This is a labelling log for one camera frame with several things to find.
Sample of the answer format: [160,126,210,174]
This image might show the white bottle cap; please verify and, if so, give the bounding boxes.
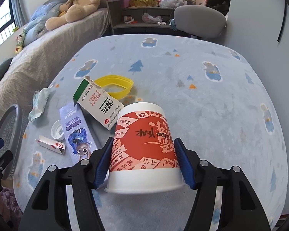
[50,120,65,141]

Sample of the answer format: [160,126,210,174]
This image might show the grey perforated trash basket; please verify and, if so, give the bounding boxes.
[0,104,26,180]

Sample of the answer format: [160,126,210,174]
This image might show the large beige teddy bear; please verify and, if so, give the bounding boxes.
[45,0,101,31]

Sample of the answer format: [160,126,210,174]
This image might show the grey bed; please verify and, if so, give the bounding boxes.
[0,8,109,120]

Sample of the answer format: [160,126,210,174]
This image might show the grey curtain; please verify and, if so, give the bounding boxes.
[10,0,27,28]

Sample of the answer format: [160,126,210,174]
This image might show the grey wooden shelf unit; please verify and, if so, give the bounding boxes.
[106,0,193,36]

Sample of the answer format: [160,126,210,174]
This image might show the grey office chair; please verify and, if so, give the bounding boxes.
[174,5,227,39]

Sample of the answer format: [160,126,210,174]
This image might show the light blue wet-wipe packet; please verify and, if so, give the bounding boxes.
[28,86,53,122]

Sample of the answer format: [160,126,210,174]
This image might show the red white paper cup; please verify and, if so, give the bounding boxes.
[105,102,184,194]

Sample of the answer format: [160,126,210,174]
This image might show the blue patterned table cloth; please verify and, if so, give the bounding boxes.
[13,34,288,227]

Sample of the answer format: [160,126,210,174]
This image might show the purple cartoon rabbit box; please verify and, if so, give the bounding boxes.
[59,102,97,165]

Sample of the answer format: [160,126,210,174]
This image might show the green white medicine box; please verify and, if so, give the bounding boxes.
[73,76,124,130]

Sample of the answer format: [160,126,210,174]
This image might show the window with black frame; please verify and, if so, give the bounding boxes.
[0,0,16,46]

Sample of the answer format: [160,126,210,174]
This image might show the red white playing card box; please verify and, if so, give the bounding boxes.
[36,136,66,155]

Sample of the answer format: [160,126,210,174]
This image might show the pink plastic bag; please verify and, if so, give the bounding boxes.
[141,13,163,24]

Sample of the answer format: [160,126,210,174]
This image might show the blue folded blanket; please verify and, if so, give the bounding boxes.
[23,2,62,46]

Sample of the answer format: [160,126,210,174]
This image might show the yellow plastic bowl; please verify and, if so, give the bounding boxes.
[95,74,134,100]

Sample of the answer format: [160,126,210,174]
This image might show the small green plush doll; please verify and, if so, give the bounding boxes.
[15,30,26,54]

